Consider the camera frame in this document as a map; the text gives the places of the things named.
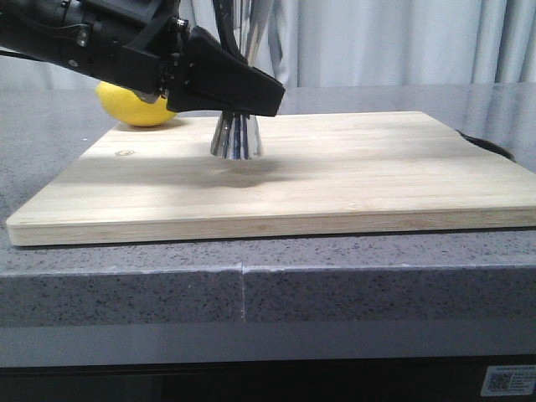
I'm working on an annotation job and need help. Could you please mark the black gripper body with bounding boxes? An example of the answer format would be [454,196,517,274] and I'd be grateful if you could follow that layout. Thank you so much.
[80,1,189,104]

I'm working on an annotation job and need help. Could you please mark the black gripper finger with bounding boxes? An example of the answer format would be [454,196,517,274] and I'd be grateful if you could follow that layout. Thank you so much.
[212,0,249,64]
[166,26,285,116]

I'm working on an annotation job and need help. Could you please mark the steel double jigger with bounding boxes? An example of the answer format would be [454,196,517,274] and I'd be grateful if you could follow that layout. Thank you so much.
[210,1,274,160]

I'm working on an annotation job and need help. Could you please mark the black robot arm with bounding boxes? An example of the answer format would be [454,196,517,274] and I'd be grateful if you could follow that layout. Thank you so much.
[1,1,285,116]

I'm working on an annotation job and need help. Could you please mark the yellow lemon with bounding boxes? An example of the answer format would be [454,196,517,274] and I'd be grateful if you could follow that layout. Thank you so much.
[95,81,177,127]

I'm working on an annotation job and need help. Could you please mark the grey pleated curtain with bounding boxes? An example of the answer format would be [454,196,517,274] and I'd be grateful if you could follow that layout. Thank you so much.
[0,0,536,90]

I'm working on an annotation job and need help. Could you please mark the light wooden cutting board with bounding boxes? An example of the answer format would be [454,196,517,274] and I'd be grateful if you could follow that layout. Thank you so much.
[7,111,535,246]

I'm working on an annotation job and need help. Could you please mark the white QR code label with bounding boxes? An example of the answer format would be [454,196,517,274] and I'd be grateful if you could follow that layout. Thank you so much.
[481,365,535,397]

